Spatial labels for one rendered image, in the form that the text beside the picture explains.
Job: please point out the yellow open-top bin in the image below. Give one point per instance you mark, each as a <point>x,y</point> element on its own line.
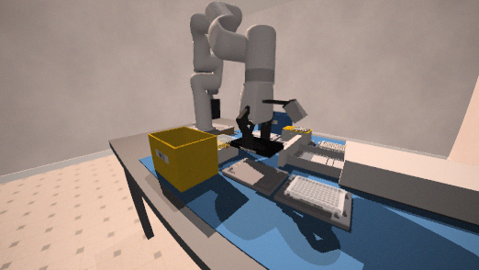
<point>193,161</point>

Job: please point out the blue bench mat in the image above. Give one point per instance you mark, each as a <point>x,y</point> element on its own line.
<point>383,235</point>

